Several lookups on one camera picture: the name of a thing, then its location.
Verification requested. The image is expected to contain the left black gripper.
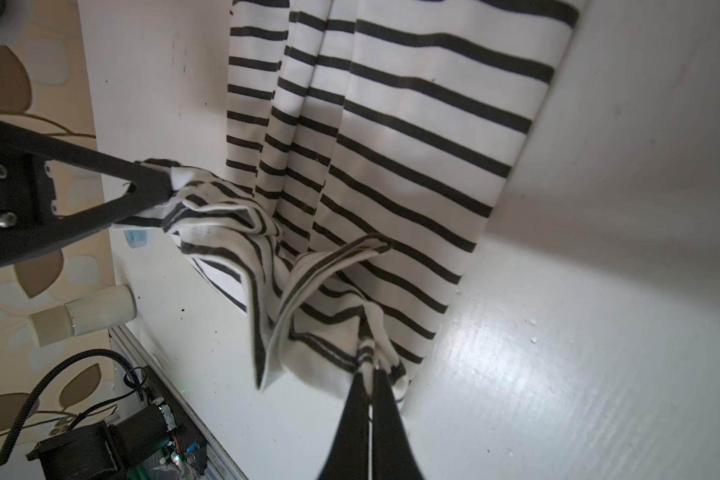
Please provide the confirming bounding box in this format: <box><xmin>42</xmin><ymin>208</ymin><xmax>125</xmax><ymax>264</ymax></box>
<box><xmin>0</xmin><ymin>121</ymin><xmax>172</xmax><ymax>268</ymax></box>

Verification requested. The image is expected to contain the black white striped tank top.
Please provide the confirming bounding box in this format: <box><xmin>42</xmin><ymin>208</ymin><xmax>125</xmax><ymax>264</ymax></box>
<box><xmin>127</xmin><ymin>1</ymin><xmax>585</xmax><ymax>402</ymax></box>

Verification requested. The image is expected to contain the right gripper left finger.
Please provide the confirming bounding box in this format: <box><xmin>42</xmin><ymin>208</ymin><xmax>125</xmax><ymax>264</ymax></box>
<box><xmin>318</xmin><ymin>373</ymin><xmax>370</xmax><ymax>480</ymax></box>

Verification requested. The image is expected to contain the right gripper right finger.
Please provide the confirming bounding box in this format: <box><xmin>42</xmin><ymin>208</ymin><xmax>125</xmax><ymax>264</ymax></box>
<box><xmin>371</xmin><ymin>369</ymin><xmax>423</xmax><ymax>480</ymax></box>

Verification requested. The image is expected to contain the round sticker on table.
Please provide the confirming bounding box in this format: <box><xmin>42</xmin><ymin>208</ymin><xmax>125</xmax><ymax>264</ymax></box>
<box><xmin>124</xmin><ymin>230</ymin><xmax>149</xmax><ymax>249</ymax></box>

